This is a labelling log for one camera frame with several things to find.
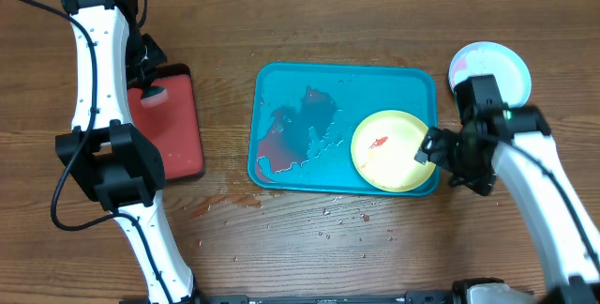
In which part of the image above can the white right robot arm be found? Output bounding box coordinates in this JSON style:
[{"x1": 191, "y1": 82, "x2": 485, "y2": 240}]
[{"x1": 415, "y1": 75, "x2": 599, "y2": 303}]

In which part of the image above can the yellow-green plate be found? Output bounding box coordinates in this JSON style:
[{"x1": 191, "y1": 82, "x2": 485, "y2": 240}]
[{"x1": 351, "y1": 110, "x2": 436, "y2": 192}]

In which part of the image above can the teal plastic serving tray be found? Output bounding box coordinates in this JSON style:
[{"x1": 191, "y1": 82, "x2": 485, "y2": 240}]
[{"x1": 247, "y1": 63, "x2": 438, "y2": 196}]

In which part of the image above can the light blue plate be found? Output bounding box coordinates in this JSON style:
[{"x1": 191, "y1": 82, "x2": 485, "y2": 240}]
[{"x1": 448, "y1": 41, "x2": 533, "y2": 107}]

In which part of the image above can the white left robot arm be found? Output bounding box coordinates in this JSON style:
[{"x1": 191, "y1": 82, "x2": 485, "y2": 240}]
[{"x1": 55, "y1": 0, "x2": 202, "y2": 303}]

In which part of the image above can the black-handled scrub brush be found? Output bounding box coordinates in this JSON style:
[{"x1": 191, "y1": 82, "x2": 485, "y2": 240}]
[{"x1": 140, "y1": 86, "x2": 169, "y2": 108}]

